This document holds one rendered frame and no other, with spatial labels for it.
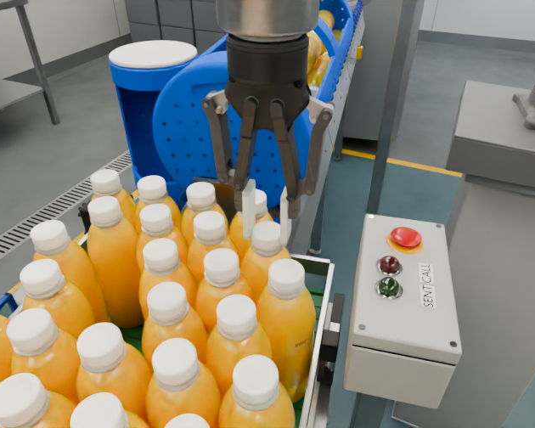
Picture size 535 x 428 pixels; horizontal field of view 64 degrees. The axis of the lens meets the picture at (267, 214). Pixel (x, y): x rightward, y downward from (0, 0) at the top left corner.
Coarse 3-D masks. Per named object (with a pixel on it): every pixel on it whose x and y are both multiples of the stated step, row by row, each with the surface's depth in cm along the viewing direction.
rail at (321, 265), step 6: (294, 258) 68; (300, 258) 67; (306, 258) 67; (312, 258) 67; (318, 258) 67; (306, 264) 68; (312, 264) 67; (318, 264) 67; (324, 264) 67; (306, 270) 68; (312, 270) 68; (318, 270) 68; (324, 270) 67
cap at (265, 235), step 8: (256, 224) 52; (264, 224) 53; (272, 224) 53; (256, 232) 51; (264, 232) 51; (272, 232) 51; (256, 240) 51; (264, 240) 50; (272, 240) 50; (256, 248) 52; (264, 248) 51; (272, 248) 51
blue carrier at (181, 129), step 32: (320, 0) 135; (320, 32) 97; (352, 32) 138; (192, 64) 68; (224, 64) 65; (160, 96) 71; (192, 96) 69; (320, 96) 80; (160, 128) 74; (192, 128) 73; (192, 160) 77; (256, 160) 73
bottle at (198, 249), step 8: (224, 232) 55; (192, 240) 55; (200, 240) 53; (208, 240) 53; (216, 240) 53; (224, 240) 55; (232, 240) 56; (192, 248) 55; (200, 248) 54; (208, 248) 54; (216, 248) 54; (232, 248) 55; (192, 256) 54; (200, 256) 54; (192, 264) 55; (200, 264) 54; (192, 272) 55; (200, 272) 54; (200, 280) 55
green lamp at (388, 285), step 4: (380, 280) 45; (384, 280) 45; (388, 280) 45; (392, 280) 45; (396, 280) 45; (380, 284) 45; (384, 284) 45; (388, 284) 44; (392, 284) 44; (396, 284) 44; (380, 288) 45; (384, 288) 44; (388, 288) 44; (392, 288) 44; (396, 288) 44; (384, 292) 45; (388, 292) 44; (392, 292) 44; (396, 292) 44
